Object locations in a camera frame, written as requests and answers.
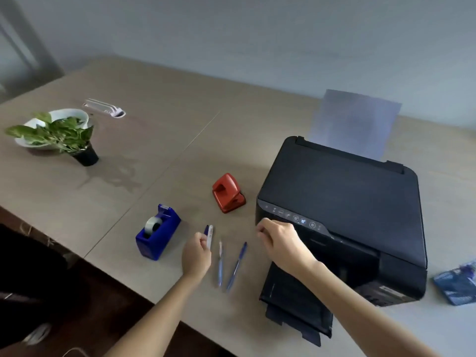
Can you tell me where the black chair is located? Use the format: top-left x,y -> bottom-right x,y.
0,224 -> 80,346

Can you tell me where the person's right forearm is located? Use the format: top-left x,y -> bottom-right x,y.
293,261 -> 441,357

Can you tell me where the blue tissue packet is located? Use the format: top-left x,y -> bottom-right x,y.
432,260 -> 476,307

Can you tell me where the white bowl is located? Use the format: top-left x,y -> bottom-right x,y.
14,109 -> 90,149

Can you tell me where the person's left hand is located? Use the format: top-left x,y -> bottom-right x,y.
181,232 -> 212,282

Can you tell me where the green potted plant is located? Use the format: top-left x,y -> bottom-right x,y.
4,112 -> 100,167

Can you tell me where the red hole punch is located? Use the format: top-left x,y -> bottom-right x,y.
212,173 -> 247,214

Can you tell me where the white paper sheet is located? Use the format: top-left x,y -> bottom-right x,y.
307,89 -> 403,162

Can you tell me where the person's right hand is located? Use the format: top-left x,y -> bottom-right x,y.
257,218 -> 319,275

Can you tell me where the black inkjet printer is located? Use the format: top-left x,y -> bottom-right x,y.
255,136 -> 428,348

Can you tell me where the blue tape dispenser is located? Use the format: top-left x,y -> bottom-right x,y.
135,204 -> 181,261

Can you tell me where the person's left forearm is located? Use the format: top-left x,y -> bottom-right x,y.
104,273 -> 204,357

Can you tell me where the white shoe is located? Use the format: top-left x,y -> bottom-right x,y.
23,323 -> 52,346

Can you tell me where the white plastic clip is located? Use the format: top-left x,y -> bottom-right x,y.
83,99 -> 126,119

